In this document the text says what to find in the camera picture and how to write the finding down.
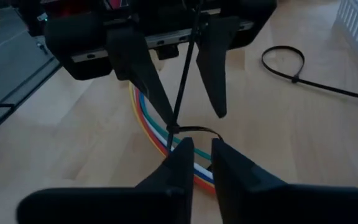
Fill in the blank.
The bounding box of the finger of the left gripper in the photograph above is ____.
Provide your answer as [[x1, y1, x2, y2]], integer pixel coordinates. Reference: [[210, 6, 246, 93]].
[[195, 16, 241, 119], [105, 26, 177, 127]]

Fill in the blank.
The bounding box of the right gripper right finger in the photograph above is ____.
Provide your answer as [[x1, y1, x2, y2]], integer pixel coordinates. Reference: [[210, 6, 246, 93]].
[[211, 138, 358, 224]]

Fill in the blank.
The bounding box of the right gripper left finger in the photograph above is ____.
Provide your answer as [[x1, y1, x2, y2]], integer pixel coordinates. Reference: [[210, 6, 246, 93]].
[[16, 136, 196, 224]]

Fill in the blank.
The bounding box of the multicolour wire bundle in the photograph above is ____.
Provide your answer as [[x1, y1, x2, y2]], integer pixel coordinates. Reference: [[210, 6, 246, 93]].
[[128, 82, 217, 195], [132, 86, 217, 194]]

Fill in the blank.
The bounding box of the black zip tie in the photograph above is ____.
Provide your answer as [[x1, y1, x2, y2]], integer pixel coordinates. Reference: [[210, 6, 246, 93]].
[[165, 0, 224, 156], [260, 45, 358, 103]]

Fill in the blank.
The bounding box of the bundle of coloured cables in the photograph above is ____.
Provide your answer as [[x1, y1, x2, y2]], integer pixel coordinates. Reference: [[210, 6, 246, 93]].
[[141, 102, 213, 161], [138, 91, 214, 184]]

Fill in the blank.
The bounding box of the white cable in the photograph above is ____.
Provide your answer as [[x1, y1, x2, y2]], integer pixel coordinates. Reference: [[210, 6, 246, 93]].
[[137, 93, 214, 180]]

